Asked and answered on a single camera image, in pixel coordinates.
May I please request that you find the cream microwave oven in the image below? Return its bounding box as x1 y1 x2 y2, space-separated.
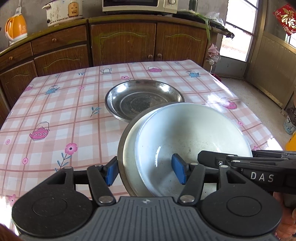
102 0 178 14

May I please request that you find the white rice cooker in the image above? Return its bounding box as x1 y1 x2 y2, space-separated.
42 0 83 27

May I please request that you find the green thermos bottle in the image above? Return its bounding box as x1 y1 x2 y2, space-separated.
188 0 198 12

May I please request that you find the red paper door decoration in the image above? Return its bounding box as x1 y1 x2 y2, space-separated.
273 4 296 36

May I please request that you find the orange electric kettle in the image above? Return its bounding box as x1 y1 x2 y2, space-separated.
4 14 28 45

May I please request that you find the blue floral ceramic bowl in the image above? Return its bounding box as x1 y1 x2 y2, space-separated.
134 103 252 197

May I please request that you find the right hand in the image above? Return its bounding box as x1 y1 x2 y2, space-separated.
273 192 295 240

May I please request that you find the small steel bowl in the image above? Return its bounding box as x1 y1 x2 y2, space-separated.
117 103 195 197

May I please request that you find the white ceramic bowl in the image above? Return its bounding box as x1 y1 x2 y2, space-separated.
117 108 159 197

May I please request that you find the brown wooden cabinet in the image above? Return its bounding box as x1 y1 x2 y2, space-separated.
1 15 234 121

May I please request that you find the pink plaid tablecloth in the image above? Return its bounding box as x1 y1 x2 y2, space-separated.
1 60 280 229

